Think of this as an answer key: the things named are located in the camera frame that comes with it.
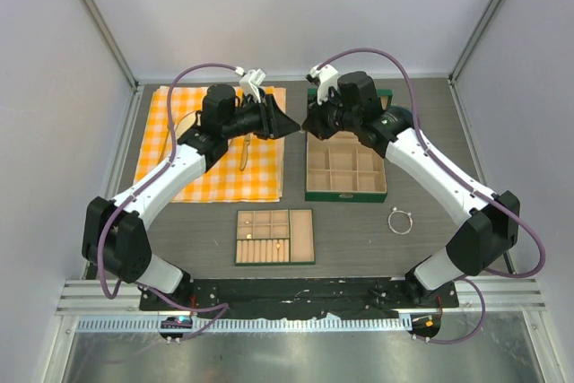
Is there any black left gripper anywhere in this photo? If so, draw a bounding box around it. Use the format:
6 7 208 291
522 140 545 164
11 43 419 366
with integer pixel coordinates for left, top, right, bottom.
223 94 300 141

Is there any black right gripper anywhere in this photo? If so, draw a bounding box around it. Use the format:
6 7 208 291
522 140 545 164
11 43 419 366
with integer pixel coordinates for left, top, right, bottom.
303 88 360 141

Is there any green jewelry tray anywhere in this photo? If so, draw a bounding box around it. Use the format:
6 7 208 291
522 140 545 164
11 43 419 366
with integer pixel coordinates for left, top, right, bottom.
234 209 316 266

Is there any silver beaded bracelet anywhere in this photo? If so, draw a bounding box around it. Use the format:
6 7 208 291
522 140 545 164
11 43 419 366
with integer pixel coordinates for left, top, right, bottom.
387 206 414 236

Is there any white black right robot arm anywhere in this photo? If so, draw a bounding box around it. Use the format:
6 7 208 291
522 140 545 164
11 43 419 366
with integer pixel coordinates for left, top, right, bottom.
302 67 520 307

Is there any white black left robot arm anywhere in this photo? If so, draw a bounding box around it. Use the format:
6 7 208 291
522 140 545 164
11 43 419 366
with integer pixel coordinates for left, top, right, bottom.
82 84 300 310

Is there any green jewelry box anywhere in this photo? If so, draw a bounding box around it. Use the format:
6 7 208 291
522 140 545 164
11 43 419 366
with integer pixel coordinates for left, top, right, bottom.
304 88 394 204

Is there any gold knife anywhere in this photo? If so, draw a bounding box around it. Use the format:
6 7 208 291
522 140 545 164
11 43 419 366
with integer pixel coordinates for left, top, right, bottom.
239 135 251 172

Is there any yellow white checkered cloth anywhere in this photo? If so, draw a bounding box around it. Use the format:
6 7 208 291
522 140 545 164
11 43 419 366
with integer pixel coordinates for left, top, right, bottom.
134 86 284 204

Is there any blue ceramic bowl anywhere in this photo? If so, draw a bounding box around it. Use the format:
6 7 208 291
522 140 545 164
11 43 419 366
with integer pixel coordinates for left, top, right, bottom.
388 105 413 118

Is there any cream plate with branch pattern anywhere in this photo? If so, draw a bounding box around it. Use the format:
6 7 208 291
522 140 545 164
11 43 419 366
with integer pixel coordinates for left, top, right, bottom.
176 110 201 135

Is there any gold fork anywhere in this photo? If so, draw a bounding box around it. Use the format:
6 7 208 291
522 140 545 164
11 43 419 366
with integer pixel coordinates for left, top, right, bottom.
165 117 175 149

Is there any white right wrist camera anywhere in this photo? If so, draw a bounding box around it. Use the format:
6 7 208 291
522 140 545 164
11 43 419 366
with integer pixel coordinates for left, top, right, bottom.
306 65 339 105

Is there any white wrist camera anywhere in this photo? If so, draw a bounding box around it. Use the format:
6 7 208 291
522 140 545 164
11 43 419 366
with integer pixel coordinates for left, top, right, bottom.
306 65 339 105
234 66 266 103

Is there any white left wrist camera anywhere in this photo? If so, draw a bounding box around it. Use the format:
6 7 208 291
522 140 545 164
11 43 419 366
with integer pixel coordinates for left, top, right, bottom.
234 66 266 103

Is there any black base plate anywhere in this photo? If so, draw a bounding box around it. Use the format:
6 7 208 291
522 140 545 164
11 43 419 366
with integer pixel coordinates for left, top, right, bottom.
138 277 459 320

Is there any aluminium front rail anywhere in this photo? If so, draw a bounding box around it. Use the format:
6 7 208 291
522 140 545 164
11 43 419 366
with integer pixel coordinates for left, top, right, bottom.
57 276 545 339

